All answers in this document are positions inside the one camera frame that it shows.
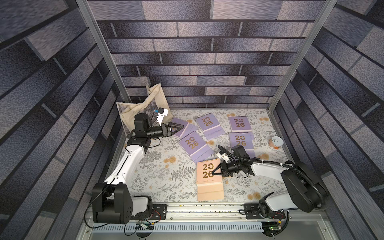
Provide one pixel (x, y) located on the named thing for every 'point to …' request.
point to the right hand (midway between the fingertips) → (212, 172)
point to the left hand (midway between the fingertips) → (180, 128)
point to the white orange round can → (275, 143)
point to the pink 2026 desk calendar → (209, 187)
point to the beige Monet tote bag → (155, 99)
